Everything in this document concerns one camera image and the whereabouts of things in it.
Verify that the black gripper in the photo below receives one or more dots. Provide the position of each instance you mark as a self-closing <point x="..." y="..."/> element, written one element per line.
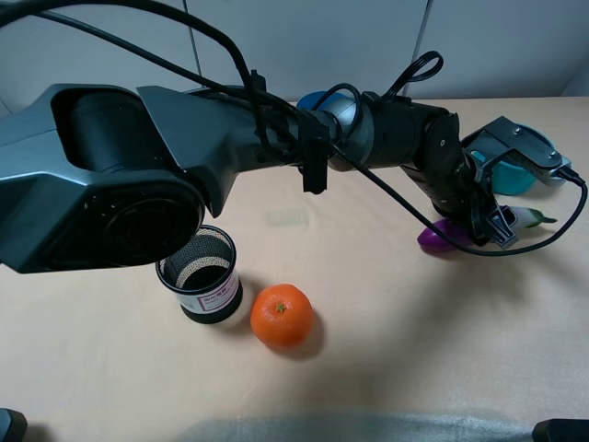
<point x="455" y="194"/>

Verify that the purple toy eggplant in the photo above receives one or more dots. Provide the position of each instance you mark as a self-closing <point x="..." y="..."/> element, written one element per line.
<point x="517" y="217"/>

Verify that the grey robot base front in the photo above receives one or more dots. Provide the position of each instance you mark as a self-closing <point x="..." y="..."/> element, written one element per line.
<point x="359" y="426"/>

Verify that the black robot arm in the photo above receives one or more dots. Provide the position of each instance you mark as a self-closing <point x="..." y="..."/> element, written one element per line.
<point x="100" y="177"/>

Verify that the teal saucepan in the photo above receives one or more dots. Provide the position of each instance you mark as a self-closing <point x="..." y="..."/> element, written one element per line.
<point x="508" y="179"/>

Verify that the dark block lower right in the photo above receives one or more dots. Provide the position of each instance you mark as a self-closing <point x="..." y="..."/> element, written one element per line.
<point x="561" y="430"/>

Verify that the dark block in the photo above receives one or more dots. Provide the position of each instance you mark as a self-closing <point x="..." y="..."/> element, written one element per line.
<point x="13" y="425"/>
<point x="561" y="430"/>

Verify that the blue bowl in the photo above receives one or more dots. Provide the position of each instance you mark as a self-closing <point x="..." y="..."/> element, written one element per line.
<point x="308" y="101"/>

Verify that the orange fruit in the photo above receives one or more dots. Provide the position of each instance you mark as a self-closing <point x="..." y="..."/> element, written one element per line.
<point x="281" y="316"/>

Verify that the black mesh pen cup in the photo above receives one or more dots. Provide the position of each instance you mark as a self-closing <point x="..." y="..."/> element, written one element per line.
<point x="203" y="276"/>

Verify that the dark block lower left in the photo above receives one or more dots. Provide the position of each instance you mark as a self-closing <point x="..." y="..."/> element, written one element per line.
<point x="13" y="425"/>

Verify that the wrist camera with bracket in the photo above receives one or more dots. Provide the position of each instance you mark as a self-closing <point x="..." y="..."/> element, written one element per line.
<point x="507" y="141"/>

